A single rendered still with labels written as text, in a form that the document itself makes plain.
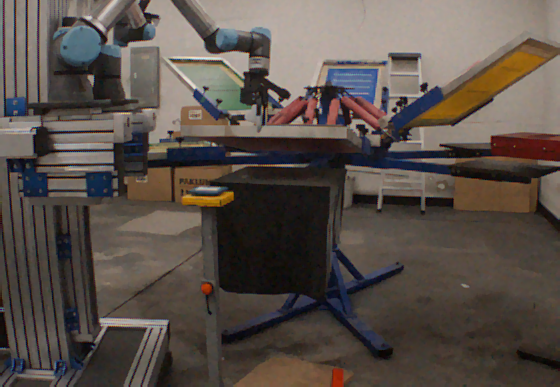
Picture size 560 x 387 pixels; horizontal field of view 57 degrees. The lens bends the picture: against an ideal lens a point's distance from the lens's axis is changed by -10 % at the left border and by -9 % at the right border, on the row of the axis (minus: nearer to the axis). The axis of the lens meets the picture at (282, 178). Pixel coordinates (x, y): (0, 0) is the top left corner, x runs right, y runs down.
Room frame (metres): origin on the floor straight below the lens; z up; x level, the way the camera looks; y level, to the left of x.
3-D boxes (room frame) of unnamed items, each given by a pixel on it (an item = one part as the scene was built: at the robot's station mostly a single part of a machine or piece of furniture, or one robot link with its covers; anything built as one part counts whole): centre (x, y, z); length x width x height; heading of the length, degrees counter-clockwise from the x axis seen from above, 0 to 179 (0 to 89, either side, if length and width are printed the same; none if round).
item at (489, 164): (2.83, -0.75, 0.91); 1.34 x 0.40 x 0.08; 46
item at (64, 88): (1.75, 0.69, 1.31); 0.15 x 0.15 x 0.10
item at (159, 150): (3.04, 0.60, 1.05); 1.08 x 0.61 x 0.23; 106
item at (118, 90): (2.24, 0.72, 1.31); 0.15 x 0.15 x 0.10
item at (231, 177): (2.21, 0.00, 0.95); 0.48 x 0.44 x 0.01; 166
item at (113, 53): (2.24, 0.73, 1.42); 0.13 x 0.12 x 0.14; 69
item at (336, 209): (2.17, -0.20, 0.74); 0.46 x 0.04 x 0.42; 166
